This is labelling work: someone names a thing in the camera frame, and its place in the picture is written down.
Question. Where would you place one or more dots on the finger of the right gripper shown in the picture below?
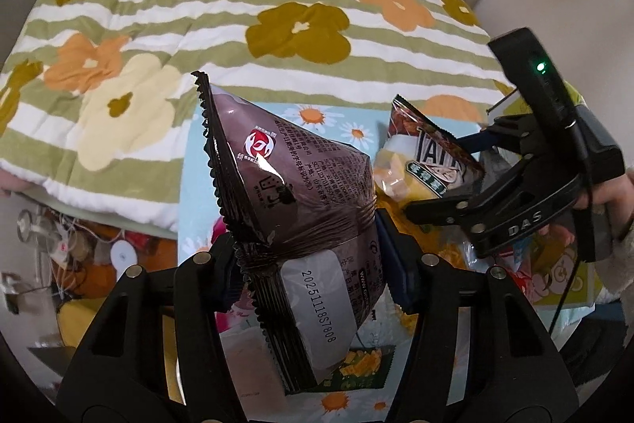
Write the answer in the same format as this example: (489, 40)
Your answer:
(515, 133)
(446, 204)

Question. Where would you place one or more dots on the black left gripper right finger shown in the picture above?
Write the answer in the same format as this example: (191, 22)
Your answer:
(479, 353)

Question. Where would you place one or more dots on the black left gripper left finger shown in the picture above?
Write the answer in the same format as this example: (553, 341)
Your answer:
(153, 351)

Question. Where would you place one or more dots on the red yellow chips bag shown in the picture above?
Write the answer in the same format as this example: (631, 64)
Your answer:
(420, 161)

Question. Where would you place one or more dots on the brown snack bag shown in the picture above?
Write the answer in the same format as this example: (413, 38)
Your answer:
(301, 211)

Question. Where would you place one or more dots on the person's right hand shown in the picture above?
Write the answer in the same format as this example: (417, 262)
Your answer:
(617, 195)

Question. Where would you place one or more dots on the green white cardboard box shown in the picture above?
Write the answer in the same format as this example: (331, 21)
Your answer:
(563, 246)

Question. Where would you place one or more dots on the white fleece right sleeve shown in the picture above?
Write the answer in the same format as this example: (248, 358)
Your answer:
(616, 271)

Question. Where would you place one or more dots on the pink snack bag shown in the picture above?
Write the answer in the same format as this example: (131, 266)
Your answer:
(241, 308)

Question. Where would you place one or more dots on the floral striped quilt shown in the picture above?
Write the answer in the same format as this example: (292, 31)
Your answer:
(97, 96)

